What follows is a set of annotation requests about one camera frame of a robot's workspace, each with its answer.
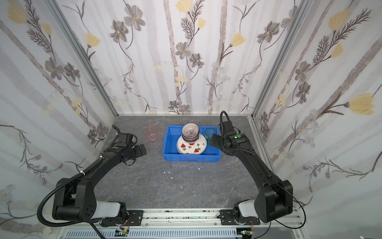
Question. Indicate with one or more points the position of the white slotted cable duct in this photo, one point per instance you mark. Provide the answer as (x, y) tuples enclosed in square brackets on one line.
[(189, 233)]

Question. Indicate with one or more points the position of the watermelon pattern plate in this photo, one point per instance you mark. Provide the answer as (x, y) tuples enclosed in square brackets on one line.
[(195, 148)]

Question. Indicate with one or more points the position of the pink glass cup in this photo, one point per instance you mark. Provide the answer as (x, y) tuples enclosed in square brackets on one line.
[(151, 132)]

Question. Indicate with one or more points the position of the blue white striped bowl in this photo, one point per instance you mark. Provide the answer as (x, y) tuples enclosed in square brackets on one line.
[(190, 132)]

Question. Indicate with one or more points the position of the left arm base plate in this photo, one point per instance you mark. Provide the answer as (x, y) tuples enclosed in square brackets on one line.
[(131, 218)]

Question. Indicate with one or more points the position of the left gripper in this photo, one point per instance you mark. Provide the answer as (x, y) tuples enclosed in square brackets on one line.
[(139, 150)]

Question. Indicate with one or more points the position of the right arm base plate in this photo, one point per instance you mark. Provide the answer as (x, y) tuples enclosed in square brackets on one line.
[(232, 217)]

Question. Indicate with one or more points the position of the aluminium rail frame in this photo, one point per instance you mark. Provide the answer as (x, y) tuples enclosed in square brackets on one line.
[(289, 227)]

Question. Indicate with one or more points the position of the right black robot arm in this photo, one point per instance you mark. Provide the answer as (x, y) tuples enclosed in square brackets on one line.
[(275, 197)]

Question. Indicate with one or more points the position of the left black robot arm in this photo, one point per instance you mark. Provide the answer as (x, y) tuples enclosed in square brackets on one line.
[(73, 201)]

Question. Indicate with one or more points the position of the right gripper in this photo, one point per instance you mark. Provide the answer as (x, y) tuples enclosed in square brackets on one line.
[(215, 141)]

